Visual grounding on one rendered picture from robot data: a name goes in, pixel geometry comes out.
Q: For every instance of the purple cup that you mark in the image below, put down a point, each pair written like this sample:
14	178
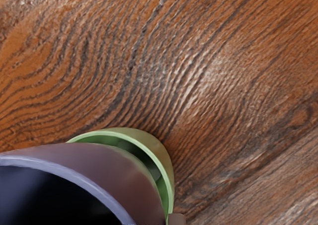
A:
104	165

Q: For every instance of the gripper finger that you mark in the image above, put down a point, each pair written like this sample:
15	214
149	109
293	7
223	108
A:
177	220

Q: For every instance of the green cup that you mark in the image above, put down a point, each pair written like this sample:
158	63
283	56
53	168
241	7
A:
159	148

